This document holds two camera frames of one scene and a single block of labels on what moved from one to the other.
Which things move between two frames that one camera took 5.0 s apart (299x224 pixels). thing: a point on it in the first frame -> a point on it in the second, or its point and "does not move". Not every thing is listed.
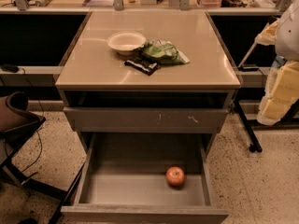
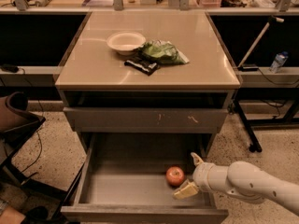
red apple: [175, 175] does not move
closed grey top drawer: [146, 119] does not move
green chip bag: [162, 51] does not move
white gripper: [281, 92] -> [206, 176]
